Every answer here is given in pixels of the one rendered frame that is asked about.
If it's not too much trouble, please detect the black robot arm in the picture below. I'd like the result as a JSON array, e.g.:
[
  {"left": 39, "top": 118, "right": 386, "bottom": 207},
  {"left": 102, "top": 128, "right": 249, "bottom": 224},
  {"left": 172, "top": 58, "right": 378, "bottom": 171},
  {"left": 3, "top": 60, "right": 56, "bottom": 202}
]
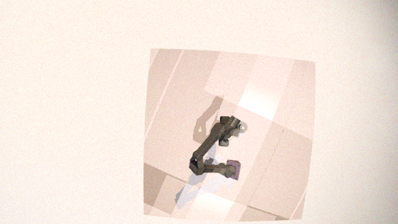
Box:
[{"left": 189, "top": 115, "right": 240, "bottom": 179}]

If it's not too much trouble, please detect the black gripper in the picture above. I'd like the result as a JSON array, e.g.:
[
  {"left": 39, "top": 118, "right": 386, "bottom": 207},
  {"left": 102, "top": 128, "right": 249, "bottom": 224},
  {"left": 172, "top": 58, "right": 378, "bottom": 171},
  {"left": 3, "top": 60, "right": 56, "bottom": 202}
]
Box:
[{"left": 219, "top": 116, "right": 231, "bottom": 147}]

